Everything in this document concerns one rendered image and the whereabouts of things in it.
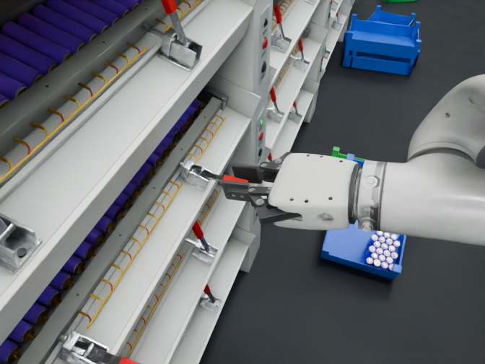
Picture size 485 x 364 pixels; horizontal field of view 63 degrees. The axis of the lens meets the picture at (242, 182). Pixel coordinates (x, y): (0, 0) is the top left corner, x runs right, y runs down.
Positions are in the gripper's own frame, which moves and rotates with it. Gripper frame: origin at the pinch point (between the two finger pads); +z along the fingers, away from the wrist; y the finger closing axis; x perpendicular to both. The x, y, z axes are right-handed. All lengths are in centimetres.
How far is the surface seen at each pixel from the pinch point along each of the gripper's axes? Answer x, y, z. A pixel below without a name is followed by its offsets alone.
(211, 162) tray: -0.9, 4.3, 7.1
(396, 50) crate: -47, 136, -11
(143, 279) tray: -1.1, -16.9, 6.7
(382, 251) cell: -52, 31, -17
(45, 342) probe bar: 3.3, -27.8, 9.5
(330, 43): -39, 127, 15
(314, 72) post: -31, 88, 13
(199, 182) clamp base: 0.0, -1.0, 6.3
